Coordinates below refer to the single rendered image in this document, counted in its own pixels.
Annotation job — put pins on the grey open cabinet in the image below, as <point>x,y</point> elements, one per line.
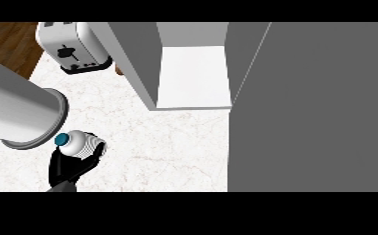
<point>193,75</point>

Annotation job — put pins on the white toaster, black base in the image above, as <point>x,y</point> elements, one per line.
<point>75,45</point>

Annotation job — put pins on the dark grey cabinet door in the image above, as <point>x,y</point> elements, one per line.
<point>305,109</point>

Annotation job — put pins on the grey cylindrical pot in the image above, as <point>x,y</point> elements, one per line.
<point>27,112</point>

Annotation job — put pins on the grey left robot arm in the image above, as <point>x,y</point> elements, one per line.
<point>64,188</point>

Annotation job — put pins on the white water bottle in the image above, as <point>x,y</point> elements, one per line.
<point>78,143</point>

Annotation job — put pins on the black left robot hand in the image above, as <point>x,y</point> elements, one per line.
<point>67,167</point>

